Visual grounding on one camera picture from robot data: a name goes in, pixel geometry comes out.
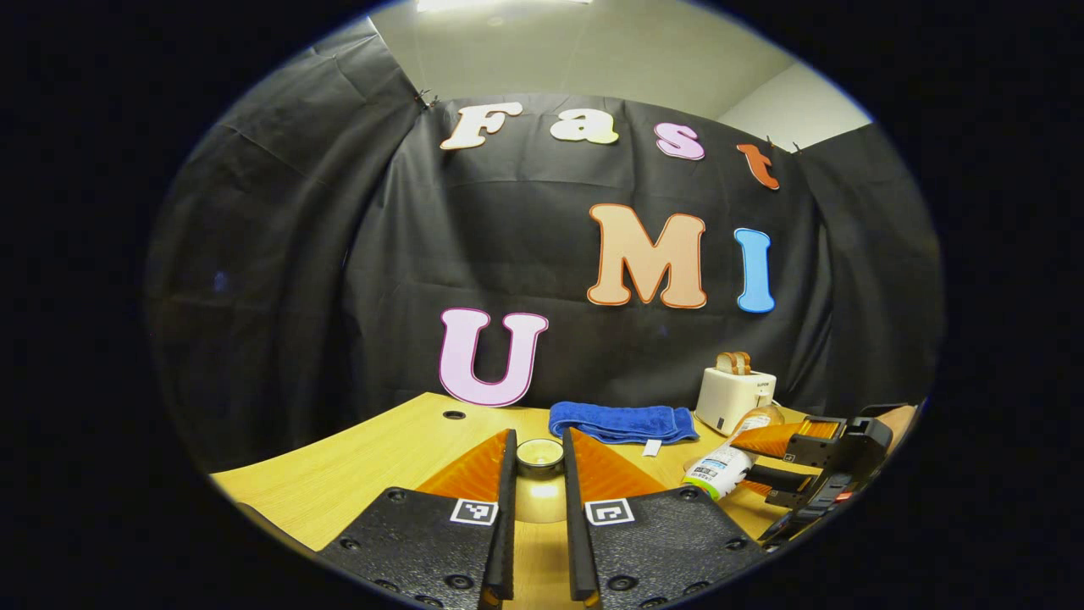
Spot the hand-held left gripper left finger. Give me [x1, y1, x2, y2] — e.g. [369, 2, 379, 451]
[318, 428, 519, 610]

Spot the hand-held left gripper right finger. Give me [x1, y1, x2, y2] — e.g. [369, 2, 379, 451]
[561, 426, 767, 610]

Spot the clear water bottle white label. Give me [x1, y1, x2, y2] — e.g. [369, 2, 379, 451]
[682, 405, 786, 502]

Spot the cream toaster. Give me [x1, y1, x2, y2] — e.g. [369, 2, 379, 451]
[694, 367, 777, 437]

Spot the blue towel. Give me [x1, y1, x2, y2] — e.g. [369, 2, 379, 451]
[548, 402, 700, 458]

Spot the black backdrop cloth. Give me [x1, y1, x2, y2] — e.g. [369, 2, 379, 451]
[144, 17, 945, 475]

